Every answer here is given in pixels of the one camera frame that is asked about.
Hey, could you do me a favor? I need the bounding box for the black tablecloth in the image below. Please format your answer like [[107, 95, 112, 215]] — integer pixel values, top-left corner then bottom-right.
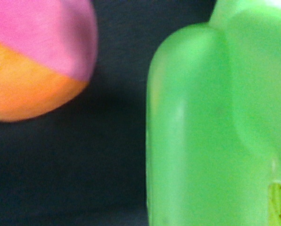
[[0, 0, 215, 226]]

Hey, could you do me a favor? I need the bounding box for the green toy watering can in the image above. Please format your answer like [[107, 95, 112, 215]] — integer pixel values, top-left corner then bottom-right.
[[146, 0, 281, 226]]

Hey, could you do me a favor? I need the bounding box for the pink orange ball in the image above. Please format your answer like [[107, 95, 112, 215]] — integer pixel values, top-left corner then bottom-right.
[[0, 0, 98, 122]]

